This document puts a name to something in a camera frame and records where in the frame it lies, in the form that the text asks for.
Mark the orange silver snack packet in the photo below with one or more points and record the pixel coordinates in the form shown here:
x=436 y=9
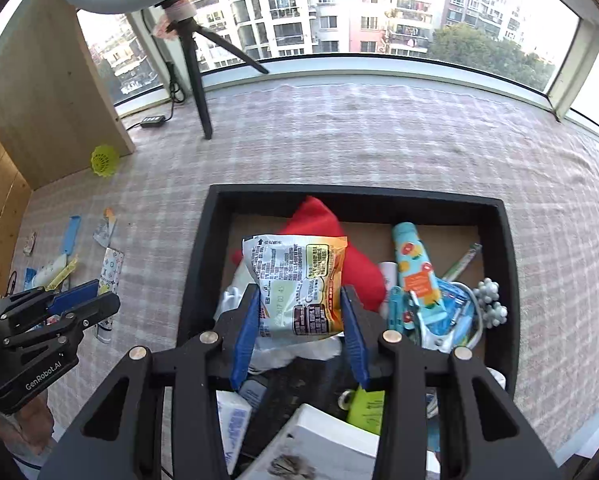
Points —
x=104 y=227
x=299 y=280

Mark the white bead toy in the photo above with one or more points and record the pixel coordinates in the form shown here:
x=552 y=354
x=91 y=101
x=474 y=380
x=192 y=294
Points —
x=492 y=302

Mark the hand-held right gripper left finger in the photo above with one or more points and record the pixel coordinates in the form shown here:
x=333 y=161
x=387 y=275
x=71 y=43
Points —
x=247 y=340

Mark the dark grey speckled pouch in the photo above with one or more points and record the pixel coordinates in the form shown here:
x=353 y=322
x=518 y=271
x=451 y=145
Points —
x=299 y=375

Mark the wooden cabinet side panel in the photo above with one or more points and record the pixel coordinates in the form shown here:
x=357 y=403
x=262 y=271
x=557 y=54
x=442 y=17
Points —
x=1 y=220

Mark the white plastic packet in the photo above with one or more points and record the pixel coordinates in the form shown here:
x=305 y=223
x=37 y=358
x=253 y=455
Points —
x=49 y=272

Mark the green toothbrush packet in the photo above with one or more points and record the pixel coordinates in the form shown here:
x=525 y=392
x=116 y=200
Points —
x=462 y=260

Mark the pink plaid covered desktop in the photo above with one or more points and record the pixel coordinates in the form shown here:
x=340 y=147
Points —
x=379 y=135

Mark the red cloth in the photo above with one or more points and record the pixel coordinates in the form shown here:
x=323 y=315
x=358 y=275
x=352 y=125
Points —
x=314 y=217

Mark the yellow shuttlecock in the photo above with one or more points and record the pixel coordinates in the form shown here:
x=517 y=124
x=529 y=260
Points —
x=104 y=161

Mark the blue plastic tag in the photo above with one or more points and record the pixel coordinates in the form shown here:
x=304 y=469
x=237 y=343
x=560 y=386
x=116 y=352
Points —
x=71 y=235

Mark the green squeeze tube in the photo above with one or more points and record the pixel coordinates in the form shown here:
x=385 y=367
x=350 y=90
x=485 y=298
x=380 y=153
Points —
x=367 y=410

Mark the apartment buildings outside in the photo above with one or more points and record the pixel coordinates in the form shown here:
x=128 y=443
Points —
x=354 y=10

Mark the white patterned tissue packet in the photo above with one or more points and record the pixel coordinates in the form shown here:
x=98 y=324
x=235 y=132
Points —
x=110 y=270

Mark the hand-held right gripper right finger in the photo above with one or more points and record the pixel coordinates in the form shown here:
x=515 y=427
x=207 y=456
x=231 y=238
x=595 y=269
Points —
x=354 y=340

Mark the white blue tissue packet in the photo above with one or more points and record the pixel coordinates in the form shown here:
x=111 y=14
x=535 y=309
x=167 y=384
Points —
x=234 y=425

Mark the person's left hand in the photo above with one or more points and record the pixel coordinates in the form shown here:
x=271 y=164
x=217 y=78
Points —
x=21 y=430

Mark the large white paper packet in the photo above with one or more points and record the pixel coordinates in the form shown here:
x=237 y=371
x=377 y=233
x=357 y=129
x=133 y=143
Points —
x=329 y=440

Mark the white plastic bag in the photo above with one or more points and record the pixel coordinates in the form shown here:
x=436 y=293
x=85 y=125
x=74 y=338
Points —
x=279 y=352

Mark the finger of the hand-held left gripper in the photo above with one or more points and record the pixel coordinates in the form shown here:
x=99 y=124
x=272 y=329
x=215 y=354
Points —
x=96 y=307
x=74 y=296

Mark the white window frame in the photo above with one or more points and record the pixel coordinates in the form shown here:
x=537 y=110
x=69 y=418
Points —
x=579 y=60

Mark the blue face mask packet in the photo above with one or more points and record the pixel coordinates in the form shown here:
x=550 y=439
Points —
x=449 y=305

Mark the large light wooden board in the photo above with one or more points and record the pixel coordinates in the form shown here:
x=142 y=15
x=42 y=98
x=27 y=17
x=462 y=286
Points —
x=44 y=100

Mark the black rectangular tray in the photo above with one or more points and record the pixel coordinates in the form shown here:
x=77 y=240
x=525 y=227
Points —
x=199 y=260

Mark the yellow plastic strip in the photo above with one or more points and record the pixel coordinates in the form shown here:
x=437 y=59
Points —
x=61 y=272

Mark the teal fruit print tube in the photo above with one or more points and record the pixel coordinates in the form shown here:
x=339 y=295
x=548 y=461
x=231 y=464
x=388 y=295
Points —
x=417 y=270

